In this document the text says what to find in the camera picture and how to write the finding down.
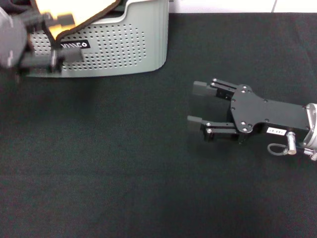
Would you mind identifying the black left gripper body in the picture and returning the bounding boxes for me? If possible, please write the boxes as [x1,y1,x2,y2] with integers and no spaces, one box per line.
[15,13,33,78]

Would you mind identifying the black tablecloth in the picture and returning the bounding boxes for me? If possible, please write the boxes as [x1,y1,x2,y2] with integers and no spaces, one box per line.
[0,12,317,238]

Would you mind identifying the silver right wrist plug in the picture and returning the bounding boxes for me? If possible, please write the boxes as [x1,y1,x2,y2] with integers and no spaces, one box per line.
[285,131,297,155]

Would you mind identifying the grey right wrist cable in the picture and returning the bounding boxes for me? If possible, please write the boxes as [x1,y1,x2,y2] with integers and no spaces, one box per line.
[266,143,290,157]

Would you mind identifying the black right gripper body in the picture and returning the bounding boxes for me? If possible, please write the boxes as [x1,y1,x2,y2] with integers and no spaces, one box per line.
[229,84,311,145]

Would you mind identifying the yellow grey towel black-edged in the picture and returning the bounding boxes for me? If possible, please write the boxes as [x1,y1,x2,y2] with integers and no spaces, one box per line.
[29,0,120,45]

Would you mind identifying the dark grey cloth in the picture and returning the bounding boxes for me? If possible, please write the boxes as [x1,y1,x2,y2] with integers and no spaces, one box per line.
[108,0,129,13]

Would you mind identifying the grey perforated storage box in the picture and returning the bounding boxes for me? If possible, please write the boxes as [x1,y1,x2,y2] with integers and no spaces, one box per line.
[24,0,169,78]

